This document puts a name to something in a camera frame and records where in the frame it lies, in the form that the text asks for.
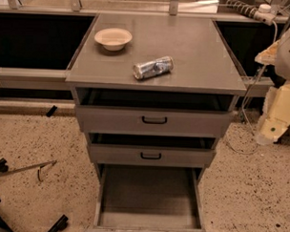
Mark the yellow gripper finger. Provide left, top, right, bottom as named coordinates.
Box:
left=255, top=116, right=288, bottom=145

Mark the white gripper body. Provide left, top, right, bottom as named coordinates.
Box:
left=263, top=81, right=290, bottom=128

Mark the silver blue redbull can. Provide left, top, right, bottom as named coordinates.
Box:
left=133, top=55, right=174, bottom=80

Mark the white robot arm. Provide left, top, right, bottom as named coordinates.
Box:
left=255, top=27, right=290, bottom=145

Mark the grey drawer cabinet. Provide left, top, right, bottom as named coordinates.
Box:
left=60, top=11, right=251, bottom=232

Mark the grey bottom drawer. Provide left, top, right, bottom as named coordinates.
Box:
left=85, top=165, right=208, bottom=232

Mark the grey drawer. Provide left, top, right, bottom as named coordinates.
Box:
left=85, top=165, right=208, bottom=232
left=75, top=87, right=234, bottom=137
left=88, top=134, right=216, bottom=168

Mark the grey middle drawer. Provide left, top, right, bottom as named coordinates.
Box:
left=88, top=134, right=216, bottom=168

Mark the grey top drawer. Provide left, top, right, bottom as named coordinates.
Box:
left=75, top=87, right=234, bottom=137

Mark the white coiled power strip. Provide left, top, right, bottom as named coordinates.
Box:
left=226, top=0, right=276, bottom=26

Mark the white paper bowl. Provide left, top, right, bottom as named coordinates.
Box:
left=94, top=28, right=133, bottom=51

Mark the small black block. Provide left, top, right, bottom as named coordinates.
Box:
left=46, top=105, right=57, bottom=117

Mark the black stand leg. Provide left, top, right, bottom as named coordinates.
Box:
left=48, top=215, right=68, bottom=232

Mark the metal rod on floor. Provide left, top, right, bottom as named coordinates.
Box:
left=0, top=160, right=56, bottom=178

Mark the white cable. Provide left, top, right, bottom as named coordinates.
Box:
left=225, top=19, right=280, bottom=157

